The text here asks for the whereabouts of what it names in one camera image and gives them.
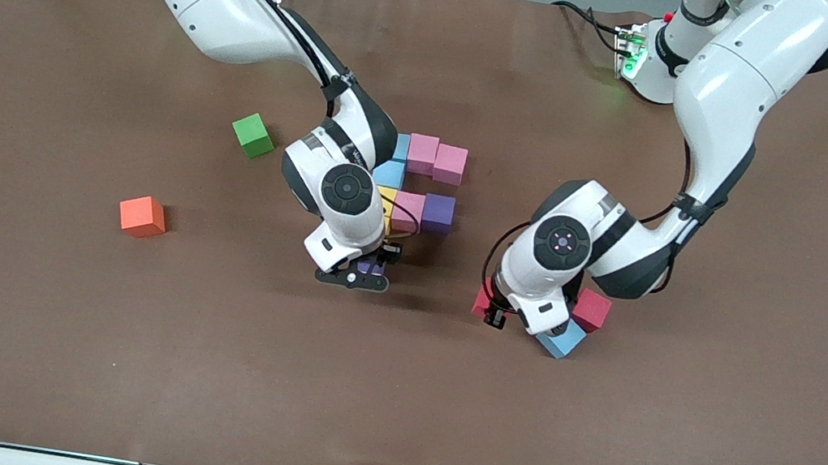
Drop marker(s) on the red foam cube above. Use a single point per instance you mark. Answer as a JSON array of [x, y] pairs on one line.
[[593, 310], [482, 300]]

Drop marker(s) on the purple foam cube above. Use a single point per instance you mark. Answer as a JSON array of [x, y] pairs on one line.
[[369, 267], [439, 214]]

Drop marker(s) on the yellow foam cube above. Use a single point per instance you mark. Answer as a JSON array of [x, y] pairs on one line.
[[386, 225], [388, 200]]

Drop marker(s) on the pink foam cube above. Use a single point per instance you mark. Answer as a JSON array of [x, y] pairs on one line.
[[422, 154], [407, 213], [449, 165]]

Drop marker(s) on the blue foam cube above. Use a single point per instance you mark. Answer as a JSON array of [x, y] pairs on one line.
[[403, 147], [565, 344], [392, 176]]

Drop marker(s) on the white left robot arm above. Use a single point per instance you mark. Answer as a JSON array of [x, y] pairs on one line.
[[738, 92]]

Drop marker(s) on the arm base box green light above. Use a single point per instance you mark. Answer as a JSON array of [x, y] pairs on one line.
[[628, 51]]

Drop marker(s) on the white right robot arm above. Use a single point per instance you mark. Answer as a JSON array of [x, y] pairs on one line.
[[218, 6]]

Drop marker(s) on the brown paper table cover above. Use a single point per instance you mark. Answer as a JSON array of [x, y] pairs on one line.
[[390, 393]]

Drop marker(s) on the green foam cube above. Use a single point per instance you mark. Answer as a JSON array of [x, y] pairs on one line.
[[253, 136]]

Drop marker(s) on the orange foam cube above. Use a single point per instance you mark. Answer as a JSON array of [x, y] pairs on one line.
[[141, 216]]

